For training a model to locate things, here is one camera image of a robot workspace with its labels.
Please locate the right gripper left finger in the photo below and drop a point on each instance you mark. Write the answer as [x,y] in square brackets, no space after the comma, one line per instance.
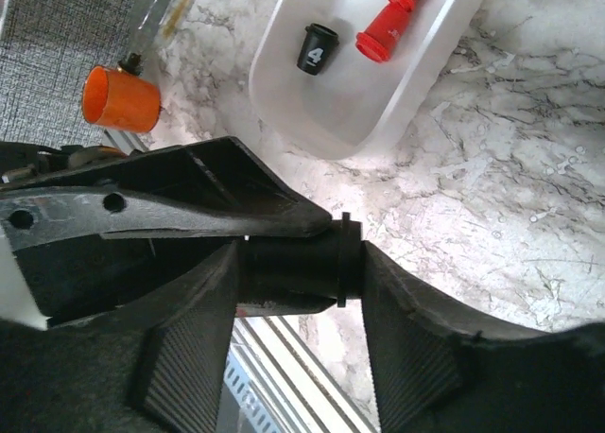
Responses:
[155,366]

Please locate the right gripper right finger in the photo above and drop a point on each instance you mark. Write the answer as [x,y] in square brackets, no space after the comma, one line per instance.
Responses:
[439,365]

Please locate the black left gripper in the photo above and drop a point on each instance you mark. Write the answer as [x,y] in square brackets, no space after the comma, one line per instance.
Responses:
[211,189]

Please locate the black coffee capsule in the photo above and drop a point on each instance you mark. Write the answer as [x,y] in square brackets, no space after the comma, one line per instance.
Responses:
[302,276]

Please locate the white plastic storage basket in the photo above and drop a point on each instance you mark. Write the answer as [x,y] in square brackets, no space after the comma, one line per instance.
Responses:
[354,106]

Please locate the black coffee capsule number four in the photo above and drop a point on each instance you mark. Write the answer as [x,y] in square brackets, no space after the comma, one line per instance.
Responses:
[319,45]

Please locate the orange plastic cup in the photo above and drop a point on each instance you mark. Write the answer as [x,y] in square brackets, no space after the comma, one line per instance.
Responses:
[117,100]

